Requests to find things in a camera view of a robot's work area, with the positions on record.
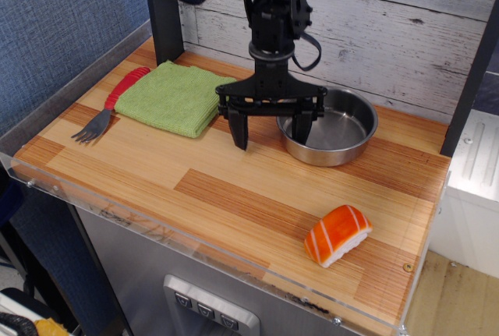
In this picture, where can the toy salmon nigiri sushi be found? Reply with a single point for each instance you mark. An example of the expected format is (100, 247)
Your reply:
(336, 234)

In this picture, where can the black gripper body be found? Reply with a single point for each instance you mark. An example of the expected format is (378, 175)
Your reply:
(271, 90)

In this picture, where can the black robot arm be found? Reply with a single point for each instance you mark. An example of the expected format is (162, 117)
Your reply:
(276, 25)

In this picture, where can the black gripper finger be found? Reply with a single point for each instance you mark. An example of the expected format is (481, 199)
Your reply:
(238, 124)
(301, 126)

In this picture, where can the red handled metal fork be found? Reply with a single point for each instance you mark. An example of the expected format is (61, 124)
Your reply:
(98, 124)

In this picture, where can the clear acrylic edge guard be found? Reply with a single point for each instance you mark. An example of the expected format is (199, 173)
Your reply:
(248, 216)

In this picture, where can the right dark vertical post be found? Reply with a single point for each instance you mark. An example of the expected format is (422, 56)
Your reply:
(472, 85)

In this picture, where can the yellow object at corner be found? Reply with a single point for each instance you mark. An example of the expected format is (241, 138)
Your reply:
(49, 327)

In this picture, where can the left dark vertical post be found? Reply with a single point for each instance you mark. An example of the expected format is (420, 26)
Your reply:
(166, 29)

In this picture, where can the green folded napkin cloth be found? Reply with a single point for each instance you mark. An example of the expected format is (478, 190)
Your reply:
(175, 98)

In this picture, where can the stainless steel pot with handle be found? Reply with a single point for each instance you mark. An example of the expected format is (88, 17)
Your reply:
(340, 135)

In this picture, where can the dark vertical post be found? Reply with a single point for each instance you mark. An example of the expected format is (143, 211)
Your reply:
(166, 29)
(472, 85)

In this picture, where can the white appliance at right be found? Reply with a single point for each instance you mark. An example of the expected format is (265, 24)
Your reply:
(466, 226)

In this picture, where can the silver button control panel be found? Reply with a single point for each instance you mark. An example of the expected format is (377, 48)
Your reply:
(197, 311)

